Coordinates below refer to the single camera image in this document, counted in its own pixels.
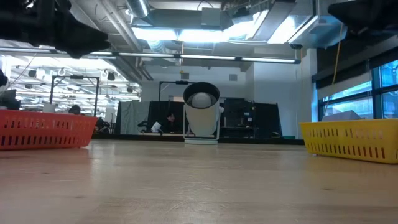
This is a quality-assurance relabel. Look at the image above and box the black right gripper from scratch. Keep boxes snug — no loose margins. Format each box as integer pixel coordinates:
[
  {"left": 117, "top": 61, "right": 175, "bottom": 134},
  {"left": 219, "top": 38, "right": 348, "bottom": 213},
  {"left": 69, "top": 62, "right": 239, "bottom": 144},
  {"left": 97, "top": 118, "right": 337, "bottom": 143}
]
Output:
[{"left": 327, "top": 0, "right": 398, "bottom": 35}]

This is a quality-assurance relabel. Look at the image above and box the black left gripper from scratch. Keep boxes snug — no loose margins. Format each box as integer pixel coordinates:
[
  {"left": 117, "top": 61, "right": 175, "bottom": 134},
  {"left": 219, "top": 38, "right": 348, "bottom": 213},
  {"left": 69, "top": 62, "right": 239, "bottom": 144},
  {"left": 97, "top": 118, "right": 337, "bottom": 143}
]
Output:
[{"left": 0, "top": 0, "right": 112, "bottom": 60}]

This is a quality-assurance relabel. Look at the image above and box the grey curtain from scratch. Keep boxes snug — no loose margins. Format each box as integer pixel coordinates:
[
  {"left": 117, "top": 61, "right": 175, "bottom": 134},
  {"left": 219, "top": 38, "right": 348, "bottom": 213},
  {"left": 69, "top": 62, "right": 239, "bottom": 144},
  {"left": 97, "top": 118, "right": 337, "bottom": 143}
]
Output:
[{"left": 119, "top": 101, "right": 150, "bottom": 135}]

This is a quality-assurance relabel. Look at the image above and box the long LED light bar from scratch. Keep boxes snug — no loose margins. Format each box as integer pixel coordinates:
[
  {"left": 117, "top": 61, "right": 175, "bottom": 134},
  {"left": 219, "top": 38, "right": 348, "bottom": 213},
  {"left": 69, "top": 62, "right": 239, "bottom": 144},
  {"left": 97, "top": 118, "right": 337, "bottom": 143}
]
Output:
[{"left": 0, "top": 46, "right": 302, "bottom": 65}]

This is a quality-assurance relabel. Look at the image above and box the orange plastic basket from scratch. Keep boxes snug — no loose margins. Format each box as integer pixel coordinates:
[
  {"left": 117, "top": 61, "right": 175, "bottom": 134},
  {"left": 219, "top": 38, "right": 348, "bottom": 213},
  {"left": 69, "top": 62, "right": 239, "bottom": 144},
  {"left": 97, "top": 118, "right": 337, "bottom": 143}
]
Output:
[{"left": 0, "top": 108, "right": 99, "bottom": 152}]

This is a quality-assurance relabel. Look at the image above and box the black partition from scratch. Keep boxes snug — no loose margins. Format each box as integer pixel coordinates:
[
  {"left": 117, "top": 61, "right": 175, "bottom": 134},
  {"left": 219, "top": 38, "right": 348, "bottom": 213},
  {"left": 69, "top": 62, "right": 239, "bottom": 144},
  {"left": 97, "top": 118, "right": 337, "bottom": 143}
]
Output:
[{"left": 147, "top": 101, "right": 187, "bottom": 134}]

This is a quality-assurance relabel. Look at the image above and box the yellow plastic basket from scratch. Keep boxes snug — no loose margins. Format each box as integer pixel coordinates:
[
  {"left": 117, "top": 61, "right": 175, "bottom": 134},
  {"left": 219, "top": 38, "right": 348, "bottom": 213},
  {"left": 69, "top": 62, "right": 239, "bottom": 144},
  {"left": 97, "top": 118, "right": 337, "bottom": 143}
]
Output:
[{"left": 298, "top": 119, "right": 398, "bottom": 165}]

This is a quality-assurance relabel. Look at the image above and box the grey ceiling box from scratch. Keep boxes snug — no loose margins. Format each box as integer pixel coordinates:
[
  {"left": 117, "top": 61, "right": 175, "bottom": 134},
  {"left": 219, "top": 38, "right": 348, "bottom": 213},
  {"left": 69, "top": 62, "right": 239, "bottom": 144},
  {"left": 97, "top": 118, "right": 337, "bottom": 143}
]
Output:
[{"left": 201, "top": 7, "right": 222, "bottom": 27}]

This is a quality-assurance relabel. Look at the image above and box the black equipment cabinet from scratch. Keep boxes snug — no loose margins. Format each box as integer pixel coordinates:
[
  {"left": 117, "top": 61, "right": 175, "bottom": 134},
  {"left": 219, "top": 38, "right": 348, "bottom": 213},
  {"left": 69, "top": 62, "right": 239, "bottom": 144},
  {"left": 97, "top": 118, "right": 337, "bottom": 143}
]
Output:
[{"left": 221, "top": 98, "right": 283, "bottom": 139}]

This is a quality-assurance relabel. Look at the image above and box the yellow cable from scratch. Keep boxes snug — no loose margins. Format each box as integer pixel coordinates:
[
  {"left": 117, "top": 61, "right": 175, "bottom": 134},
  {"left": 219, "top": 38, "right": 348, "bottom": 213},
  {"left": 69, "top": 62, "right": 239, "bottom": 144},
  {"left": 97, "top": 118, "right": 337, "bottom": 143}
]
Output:
[{"left": 330, "top": 24, "right": 343, "bottom": 87}]

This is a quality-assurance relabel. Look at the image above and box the large glass window wall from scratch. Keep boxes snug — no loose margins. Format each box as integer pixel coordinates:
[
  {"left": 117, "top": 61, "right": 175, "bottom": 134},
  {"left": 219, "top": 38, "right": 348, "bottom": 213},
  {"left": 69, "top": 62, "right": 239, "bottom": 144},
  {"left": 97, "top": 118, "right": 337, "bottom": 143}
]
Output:
[{"left": 317, "top": 58, "right": 398, "bottom": 123}]

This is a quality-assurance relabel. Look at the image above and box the black aluminium table frame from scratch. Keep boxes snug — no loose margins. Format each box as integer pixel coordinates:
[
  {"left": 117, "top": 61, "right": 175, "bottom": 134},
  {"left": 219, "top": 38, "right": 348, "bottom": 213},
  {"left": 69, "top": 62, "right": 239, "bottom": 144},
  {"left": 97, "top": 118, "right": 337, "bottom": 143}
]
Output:
[{"left": 91, "top": 133, "right": 305, "bottom": 146}]

